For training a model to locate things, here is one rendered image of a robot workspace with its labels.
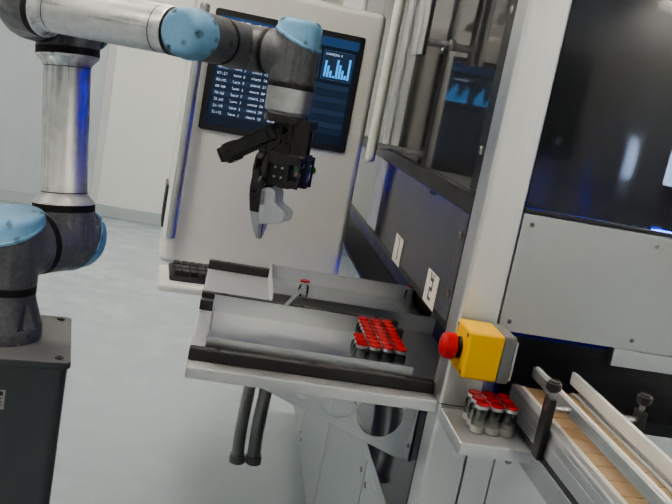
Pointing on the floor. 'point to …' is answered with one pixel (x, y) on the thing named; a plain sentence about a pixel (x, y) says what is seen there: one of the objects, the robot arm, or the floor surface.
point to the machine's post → (493, 223)
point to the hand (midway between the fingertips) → (256, 230)
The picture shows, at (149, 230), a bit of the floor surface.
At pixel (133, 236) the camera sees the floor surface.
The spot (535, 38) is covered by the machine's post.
